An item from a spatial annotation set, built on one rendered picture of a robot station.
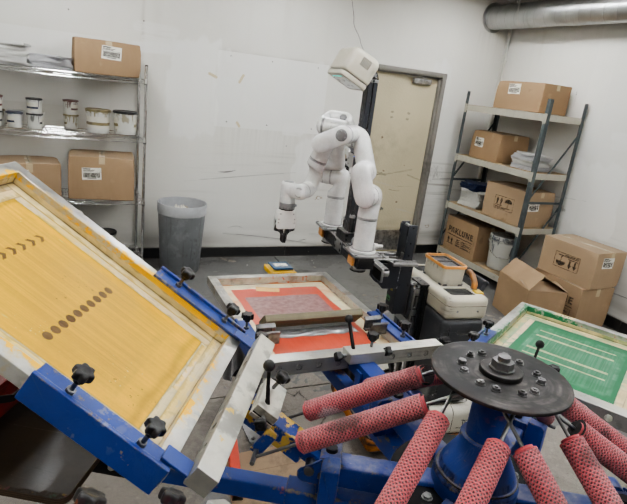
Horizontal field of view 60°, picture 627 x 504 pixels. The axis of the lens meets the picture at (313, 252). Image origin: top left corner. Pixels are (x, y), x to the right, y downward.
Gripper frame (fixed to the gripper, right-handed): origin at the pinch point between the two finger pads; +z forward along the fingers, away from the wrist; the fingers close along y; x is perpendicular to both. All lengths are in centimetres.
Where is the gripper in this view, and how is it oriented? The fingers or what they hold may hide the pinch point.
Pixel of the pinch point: (283, 238)
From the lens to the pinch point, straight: 267.6
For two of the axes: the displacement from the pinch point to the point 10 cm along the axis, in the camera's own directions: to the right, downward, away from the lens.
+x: 3.9, 3.2, -8.6
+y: -9.1, 0.1, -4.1
